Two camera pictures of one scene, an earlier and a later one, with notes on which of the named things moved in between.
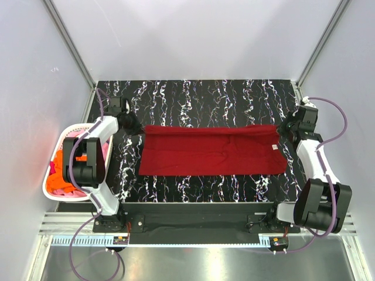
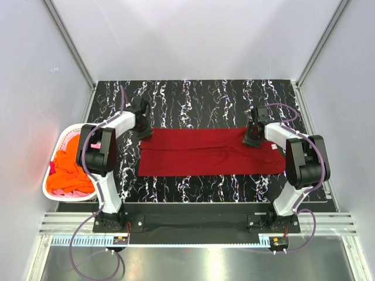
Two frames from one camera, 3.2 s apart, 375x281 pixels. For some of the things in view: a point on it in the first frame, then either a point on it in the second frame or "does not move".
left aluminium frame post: x=71 y=43 does not move
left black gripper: x=137 y=129 -> x=147 y=133
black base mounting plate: x=193 y=218 does not move
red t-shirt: x=211 y=150 does not move
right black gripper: x=281 y=128 -> x=248 y=140
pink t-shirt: x=75 y=192 does not move
